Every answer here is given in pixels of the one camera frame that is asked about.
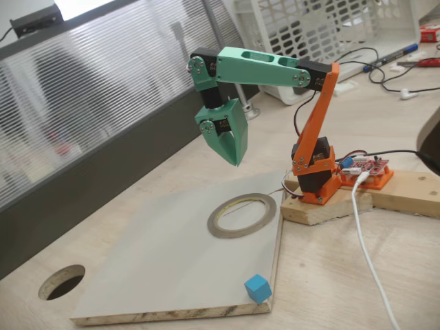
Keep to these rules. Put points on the green gripper with servo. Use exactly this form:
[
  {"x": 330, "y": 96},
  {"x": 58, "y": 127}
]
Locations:
[{"x": 229, "y": 124}]

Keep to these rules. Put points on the blue cube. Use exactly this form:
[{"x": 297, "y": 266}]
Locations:
[{"x": 258, "y": 290}]

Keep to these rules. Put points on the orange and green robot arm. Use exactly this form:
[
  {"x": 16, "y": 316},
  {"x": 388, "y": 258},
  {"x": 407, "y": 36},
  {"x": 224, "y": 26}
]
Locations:
[{"x": 261, "y": 70}]

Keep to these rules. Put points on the wooden base block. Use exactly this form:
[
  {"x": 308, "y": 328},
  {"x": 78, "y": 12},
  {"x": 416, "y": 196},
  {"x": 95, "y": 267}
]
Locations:
[{"x": 309, "y": 213}]

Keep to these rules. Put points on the white plastic block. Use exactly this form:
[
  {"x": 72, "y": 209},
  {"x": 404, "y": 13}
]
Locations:
[{"x": 343, "y": 88}]

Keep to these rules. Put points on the white-faced plywood board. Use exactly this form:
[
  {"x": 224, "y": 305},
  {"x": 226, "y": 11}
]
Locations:
[{"x": 154, "y": 247}]

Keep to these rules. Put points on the frosted ribbed partition panel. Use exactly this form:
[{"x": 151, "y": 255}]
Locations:
[{"x": 103, "y": 86}]

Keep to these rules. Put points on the red controller circuit board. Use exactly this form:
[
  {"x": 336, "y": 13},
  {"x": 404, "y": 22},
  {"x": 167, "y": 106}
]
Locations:
[{"x": 364, "y": 166}]

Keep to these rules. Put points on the orange controller board holder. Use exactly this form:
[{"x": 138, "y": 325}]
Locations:
[{"x": 383, "y": 180}]

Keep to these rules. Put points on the white plastic lattice basket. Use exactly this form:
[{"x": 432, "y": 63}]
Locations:
[{"x": 378, "y": 38}]

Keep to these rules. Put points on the white earbud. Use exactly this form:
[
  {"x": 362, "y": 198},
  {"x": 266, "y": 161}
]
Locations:
[{"x": 405, "y": 93}]

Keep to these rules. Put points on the small white plastic part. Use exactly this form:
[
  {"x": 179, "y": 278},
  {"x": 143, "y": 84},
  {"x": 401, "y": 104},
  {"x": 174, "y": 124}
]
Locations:
[{"x": 397, "y": 67}]

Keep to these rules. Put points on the blue marker pen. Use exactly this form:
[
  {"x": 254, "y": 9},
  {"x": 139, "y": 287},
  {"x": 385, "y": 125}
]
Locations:
[{"x": 395, "y": 55}]

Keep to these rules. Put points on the long wooden plank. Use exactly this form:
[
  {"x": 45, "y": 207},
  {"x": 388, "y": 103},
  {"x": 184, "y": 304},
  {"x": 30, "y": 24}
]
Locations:
[{"x": 412, "y": 192}]

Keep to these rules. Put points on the dark rounded object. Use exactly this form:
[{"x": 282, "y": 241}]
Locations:
[{"x": 431, "y": 144}]

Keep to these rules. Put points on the red and white box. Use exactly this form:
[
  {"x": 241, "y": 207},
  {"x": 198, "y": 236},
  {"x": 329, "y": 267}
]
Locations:
[{"x": 429, "y": 35}]

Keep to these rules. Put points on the black box device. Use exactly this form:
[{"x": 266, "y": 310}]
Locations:
[{"x": 34, "y": 20}]

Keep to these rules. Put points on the metal partition post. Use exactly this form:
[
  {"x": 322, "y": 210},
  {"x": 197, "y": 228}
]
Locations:
[{"x": 250, "y": 110}]

